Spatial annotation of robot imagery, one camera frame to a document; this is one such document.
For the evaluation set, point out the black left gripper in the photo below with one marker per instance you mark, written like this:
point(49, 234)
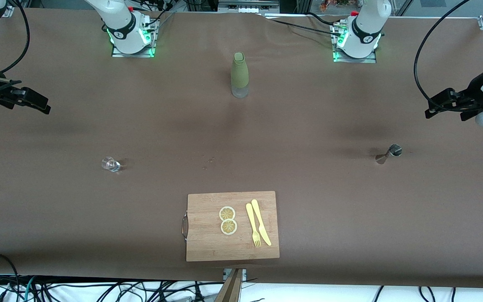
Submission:
point(474, 93)

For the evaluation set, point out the steel double jigger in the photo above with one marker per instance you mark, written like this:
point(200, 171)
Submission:
point(394, 149)

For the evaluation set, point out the clear glass measuring cup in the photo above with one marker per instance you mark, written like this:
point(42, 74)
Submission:
point(109, 163)

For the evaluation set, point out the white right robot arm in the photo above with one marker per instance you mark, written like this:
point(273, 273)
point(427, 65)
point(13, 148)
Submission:
point(120, 25)

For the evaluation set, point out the brown table cover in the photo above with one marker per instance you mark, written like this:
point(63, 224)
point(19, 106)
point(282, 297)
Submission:
point(99, 230)

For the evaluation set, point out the orange red background object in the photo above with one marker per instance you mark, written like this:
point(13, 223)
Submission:
point(338, 4)

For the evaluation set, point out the green sleeved glass bottle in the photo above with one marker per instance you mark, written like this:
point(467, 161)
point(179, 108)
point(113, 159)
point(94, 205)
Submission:
point(239, 71)

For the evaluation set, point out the yellow plastic knife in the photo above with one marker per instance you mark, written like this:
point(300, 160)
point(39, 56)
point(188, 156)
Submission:
point(258, 214)

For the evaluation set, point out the wooden cutting board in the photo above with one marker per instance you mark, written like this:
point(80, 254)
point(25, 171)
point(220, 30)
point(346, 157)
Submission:
point(208, 235)

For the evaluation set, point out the white power strip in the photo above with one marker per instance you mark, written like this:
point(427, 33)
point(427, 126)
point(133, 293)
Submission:
point(247, 8)

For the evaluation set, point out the yellow plastic fork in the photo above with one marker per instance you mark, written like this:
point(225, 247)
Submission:
point(250, 218)

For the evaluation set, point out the lemon slice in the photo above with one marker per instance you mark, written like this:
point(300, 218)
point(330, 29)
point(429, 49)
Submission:
point(227, 213)
point(229, 227)

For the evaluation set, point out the aluminium camera mount post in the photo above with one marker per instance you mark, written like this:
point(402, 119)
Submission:
point(231, 289)

